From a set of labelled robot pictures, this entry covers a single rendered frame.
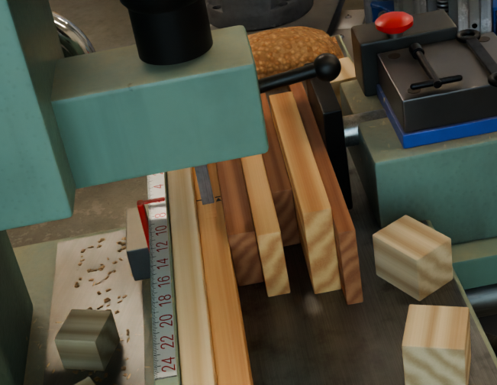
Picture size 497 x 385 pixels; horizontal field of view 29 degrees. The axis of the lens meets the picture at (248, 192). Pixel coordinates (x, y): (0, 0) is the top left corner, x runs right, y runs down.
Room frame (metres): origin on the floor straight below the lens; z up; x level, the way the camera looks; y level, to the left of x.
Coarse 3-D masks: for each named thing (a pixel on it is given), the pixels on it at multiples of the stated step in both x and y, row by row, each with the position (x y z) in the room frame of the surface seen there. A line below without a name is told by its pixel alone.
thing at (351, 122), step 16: (320, 80) 0.67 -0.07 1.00; (320, 96) 0.65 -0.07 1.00; (320, 112) 0.63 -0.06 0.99; (336, 112) 0.62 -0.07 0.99; (368, 112) 0.67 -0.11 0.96; (384, 112) 0.66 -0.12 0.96; (320, 128) 0.65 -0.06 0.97; (336, 128) 0.62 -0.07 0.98; (352, 128) 0.66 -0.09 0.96; (336, 144) 0.62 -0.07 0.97; (352, 144) 0.66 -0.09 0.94; (336, 160) 0.62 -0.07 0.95; (336, 176) 0.62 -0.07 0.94
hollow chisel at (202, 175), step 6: (198, 168) 0.60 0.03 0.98; (204, 168) 0.60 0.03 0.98; (198, 174) 0.60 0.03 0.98; (204, 174) 0.60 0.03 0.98; (198, 180) 0.60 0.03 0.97; (204, 180) 0.60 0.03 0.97; (198, 186) 0.60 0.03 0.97; (204, 186) 0.60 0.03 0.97; (210, 186) 0.60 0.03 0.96; (204, 192) 0.60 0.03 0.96; (210, 192) 0.60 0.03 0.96; (204, 198) 0.60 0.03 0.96; (210, 198) 0.60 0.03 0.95; (204, 204) 0.60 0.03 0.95
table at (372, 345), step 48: (480, 240) 0.60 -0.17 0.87; (240, 288) 0.55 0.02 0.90; (384, 288) 0.52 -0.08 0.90; (288, 336) 0.49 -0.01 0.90; (336, 336) 0.48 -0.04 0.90; (384, 336) 0.48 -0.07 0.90; (480, 336) 0.46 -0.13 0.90; (288, 384) 0.45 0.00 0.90; (336, 384) 0.44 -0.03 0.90; (384, 384) 0.43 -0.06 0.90; (480, 384) 0.42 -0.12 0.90
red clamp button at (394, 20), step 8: (384, 16) 0.71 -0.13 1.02; (392, 16) 0.70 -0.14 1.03; (400, 16) 0.70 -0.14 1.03; (408, 16) 0.70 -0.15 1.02; (376, 24) 0.70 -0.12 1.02; (384, 24) 0.69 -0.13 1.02; (392, 24) 0.69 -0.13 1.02; (400, 24) 0.69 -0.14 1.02; (408, 24) 0.69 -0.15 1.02; (384, 32) 0.70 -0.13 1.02; (392, 32) 0.69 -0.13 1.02; (400, 32) 0.69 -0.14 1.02
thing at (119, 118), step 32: (224, 32) 0.63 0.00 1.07; (64, 64) 0.62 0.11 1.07; (96, 64) 0.61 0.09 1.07; (128, 64) 0.60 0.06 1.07; (192, 64) 0.58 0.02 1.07; (224, 64) 0.57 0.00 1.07; (64, 96) 0.57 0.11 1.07; (96, 96) 0.57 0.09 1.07; (128, 96) 0.57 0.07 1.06; (160, 96) 0.57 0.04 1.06; (192, 96) 0.57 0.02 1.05; (224, 96) 0.57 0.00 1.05; (256, 96) 0.57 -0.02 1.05; (64, 128) 0.57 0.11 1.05; (96, 128) 0.57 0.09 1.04; (128, 128) 0.57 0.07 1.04; (160, 128) 0.57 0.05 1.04; (192, 128) 0.57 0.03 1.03; (224, 128) 0.57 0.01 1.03; (256, 128) 0.57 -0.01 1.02; (96, 160) 0.57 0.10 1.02; (128, 160) 0.57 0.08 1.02; (160, 160) 0.57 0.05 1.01; (192, 160) 0.57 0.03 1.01; (224, 160) 0.57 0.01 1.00
